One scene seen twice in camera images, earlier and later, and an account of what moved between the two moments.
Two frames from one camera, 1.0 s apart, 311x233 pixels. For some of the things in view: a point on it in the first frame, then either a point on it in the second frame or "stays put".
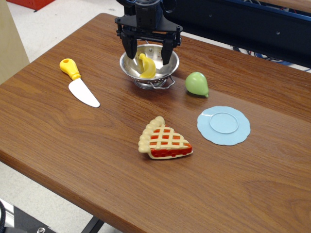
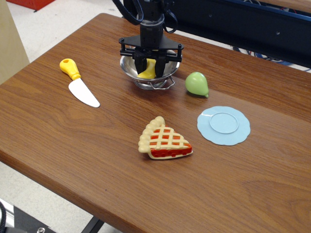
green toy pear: [196, 83] stays put
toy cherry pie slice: [160, 141] stays put
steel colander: [134, 68] stays put
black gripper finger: [167, 48] -> [160, 66]
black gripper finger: [129, 40] -> [141, 63]
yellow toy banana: [147, 66] stays put
